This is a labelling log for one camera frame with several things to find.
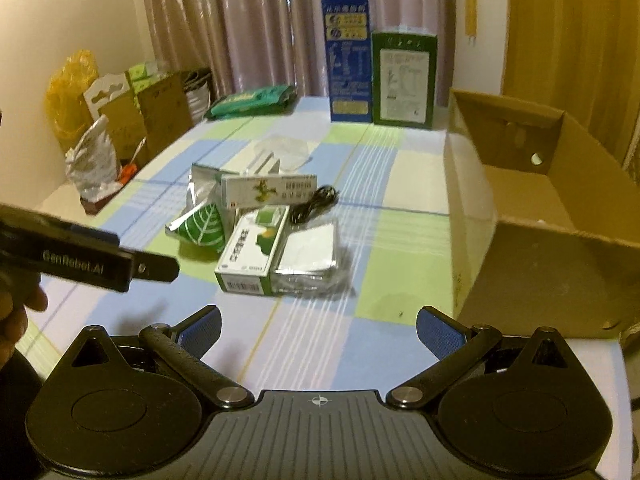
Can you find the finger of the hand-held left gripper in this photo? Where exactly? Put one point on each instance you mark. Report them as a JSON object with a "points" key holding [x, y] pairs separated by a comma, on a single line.
{"points": [[157, 267]]}

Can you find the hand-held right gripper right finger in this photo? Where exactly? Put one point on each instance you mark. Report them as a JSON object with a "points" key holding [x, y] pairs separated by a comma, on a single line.
{"points": [[440, 332]]}

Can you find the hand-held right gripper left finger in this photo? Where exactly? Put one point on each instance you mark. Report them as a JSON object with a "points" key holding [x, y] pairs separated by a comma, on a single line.
{"points": [[201, 331]]}

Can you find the green leaf print packet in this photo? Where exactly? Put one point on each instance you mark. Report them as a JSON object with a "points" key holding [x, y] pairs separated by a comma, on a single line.
{"points": [[202, 230]]}

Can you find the green white medicine box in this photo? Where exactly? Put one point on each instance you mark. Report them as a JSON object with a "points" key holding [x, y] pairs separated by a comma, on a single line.
{"points": [[250, 255]]}

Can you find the large cardboard box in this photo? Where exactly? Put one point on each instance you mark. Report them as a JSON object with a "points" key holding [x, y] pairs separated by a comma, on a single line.
{"points": [[530, 240]]}

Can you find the bag of silver foil packets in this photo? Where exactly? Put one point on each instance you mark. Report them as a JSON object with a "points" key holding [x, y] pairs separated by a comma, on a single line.
{"points": [[312, 255]]}

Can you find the long white medicine box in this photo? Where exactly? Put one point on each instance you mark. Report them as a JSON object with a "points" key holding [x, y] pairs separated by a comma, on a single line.
{"points": [[280, 189]]}

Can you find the checked cloth desktop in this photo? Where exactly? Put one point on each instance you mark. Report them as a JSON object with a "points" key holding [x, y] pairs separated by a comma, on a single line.
{"points": [[380, 260]]}

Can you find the person's left hand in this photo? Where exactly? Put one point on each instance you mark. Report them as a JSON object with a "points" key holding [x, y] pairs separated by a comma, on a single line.
{"points": [[15, 330]]}

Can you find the white plastic bag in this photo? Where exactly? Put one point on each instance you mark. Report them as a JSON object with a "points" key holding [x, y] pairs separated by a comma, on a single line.
{"points": [[92, 160]]}

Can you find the orange small object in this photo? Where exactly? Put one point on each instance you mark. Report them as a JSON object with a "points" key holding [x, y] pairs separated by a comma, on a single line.
{"points": [[126, 171]]}

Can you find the cardboard box with hanger cutout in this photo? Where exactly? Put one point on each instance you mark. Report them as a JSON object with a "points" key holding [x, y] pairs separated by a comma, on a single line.
{"points": [[117, 120]]}

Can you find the brown cardboard box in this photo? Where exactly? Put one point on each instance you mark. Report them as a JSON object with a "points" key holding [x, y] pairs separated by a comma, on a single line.
{"points": [[165, 110]]}

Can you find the yellow plastic bag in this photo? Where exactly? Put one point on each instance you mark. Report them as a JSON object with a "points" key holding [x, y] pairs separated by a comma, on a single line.
{"points": [[67, 95]]}

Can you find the clear plastic container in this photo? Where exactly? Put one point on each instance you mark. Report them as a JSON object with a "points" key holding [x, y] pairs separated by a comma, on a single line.
{"points": [[285, 150]]}

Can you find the silver shopping bag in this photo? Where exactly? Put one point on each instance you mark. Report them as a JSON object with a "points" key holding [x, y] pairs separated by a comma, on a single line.
{"points": [[197, 95]]}

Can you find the green plastic packet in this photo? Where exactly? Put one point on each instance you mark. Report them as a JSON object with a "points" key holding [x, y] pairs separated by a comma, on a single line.
{"points": [[250, 101]]}

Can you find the light green packages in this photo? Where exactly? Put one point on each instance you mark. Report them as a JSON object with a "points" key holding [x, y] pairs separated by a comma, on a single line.
{"points": [[145, 75]]}

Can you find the tall green box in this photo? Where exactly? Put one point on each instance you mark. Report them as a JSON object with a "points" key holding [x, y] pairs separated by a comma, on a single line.
{"points": [[404, 82]]}

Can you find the pink curtain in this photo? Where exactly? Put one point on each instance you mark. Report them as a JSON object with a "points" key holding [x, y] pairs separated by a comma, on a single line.
{"points": [[260, 25]]}

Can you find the tall blue box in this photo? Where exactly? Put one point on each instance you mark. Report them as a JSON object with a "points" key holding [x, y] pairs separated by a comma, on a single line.
{"points": [[347, 60]]}

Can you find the wooden door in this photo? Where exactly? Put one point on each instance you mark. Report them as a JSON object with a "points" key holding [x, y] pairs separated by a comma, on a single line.
{"points": [[565, 35]]}

